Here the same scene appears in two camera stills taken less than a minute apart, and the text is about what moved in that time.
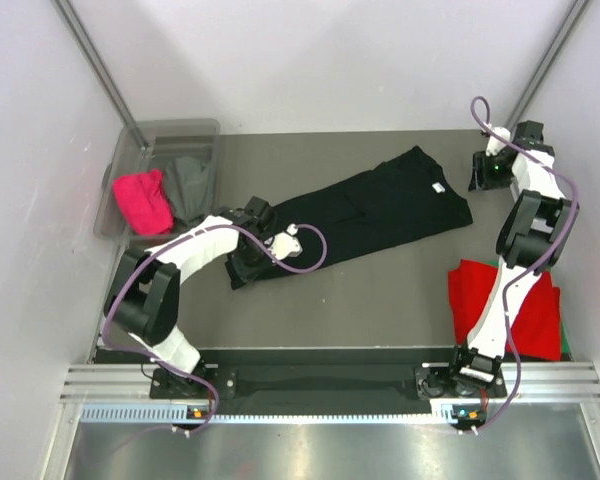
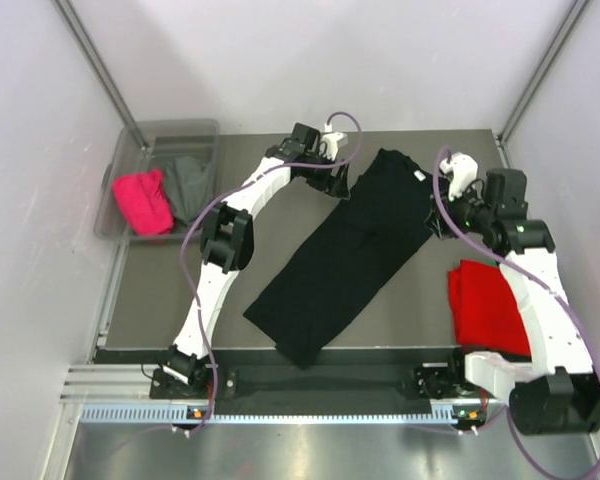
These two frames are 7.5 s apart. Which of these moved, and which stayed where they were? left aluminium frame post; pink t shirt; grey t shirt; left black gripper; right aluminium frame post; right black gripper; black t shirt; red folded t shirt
Moved: right black gripper; left black gripper; black t shirt
Stayed: left aluminium frame post; right aluminium frame post; grey t shirt; pink t shirt; red folded t shirt
